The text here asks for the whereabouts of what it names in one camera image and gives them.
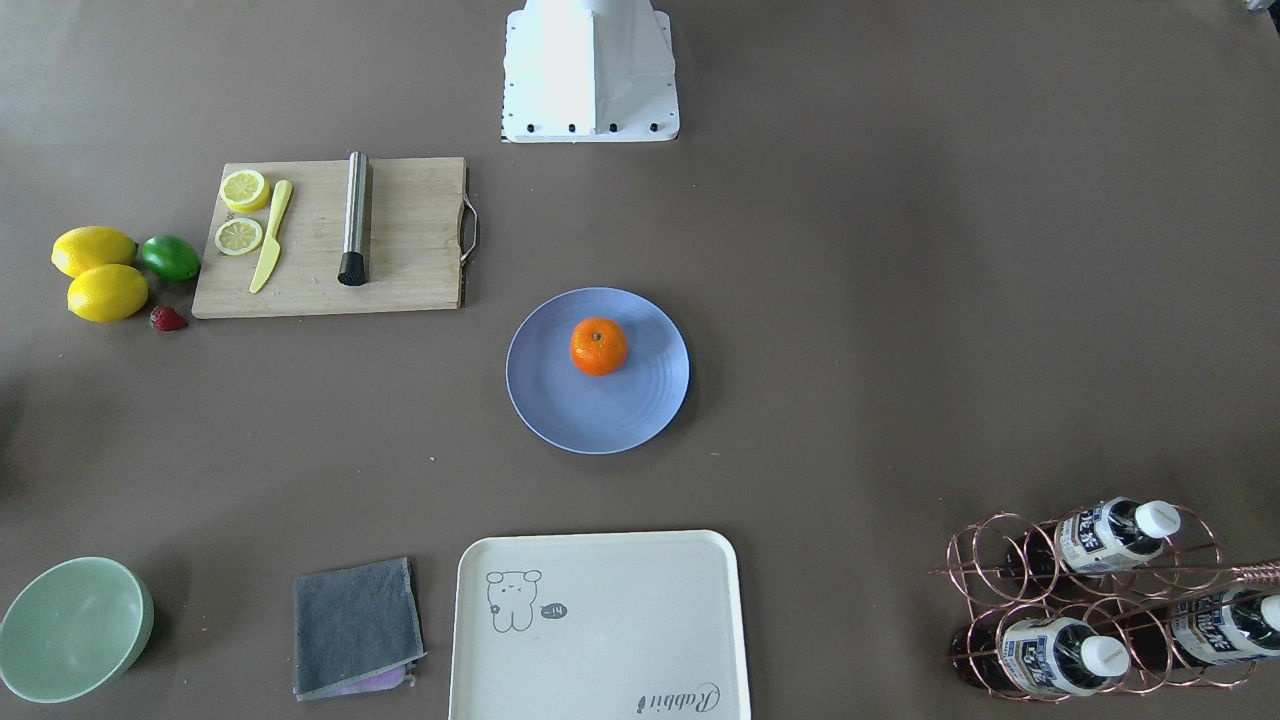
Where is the tea bottle white cap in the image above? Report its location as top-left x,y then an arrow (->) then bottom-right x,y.
1005,497 -> 1181,587

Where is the green ceramic bowl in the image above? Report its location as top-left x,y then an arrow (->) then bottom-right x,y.
1,557 -> 154,705

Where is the copper wire bottle rack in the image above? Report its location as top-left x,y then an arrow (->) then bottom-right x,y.
943,507 -> 1277,703

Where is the lemon half slice lower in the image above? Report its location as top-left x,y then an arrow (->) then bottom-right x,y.
212,217 -> 265,256

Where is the grey folded cloth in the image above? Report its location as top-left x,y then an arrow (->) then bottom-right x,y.
292,557 -> 426,702

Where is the blue plate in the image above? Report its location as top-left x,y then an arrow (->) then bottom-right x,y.
506,287 -> 690,455

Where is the yellow lemon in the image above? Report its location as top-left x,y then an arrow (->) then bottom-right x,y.
50,225 -> 138,278
67,264 -> 148,323

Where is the steel muddler with black tip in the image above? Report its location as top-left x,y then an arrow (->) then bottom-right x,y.
337,151 -> 372,287

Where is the lemon half slice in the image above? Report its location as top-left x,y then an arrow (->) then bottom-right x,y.
219,168 -> 271,213
212,217 -> 265,256

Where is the lemon half slice upper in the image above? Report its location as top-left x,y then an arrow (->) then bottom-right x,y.
219,168 -> 271,213

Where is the yellow plastic knife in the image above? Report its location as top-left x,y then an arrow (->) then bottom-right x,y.
250,179 -> 293,293

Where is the wooden cutting board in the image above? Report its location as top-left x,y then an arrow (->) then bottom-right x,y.
192,158 -> 474,319

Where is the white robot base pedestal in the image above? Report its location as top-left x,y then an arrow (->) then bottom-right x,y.
500,1 -> 681,143

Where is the cream rabbit tray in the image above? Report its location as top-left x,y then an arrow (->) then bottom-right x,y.
448,529 -> 753,719

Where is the green lime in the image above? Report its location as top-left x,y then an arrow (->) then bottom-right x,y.
140,234 -> 201,282

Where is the orange mandarin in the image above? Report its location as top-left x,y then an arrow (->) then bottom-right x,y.
570,316 -> 628,377

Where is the red strawberry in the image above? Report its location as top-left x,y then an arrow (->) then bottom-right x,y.
148,306 -> 189,333

